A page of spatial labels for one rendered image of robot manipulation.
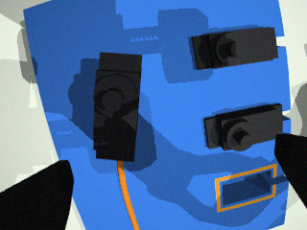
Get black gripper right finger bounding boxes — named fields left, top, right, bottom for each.
left=273, top=133, right=307, bottom=208

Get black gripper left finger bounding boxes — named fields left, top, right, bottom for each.
left=0, top=160, right=74, bottom=230

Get blue flat deck plate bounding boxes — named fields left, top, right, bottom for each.
left=23, top=0, right=292, bottom=230

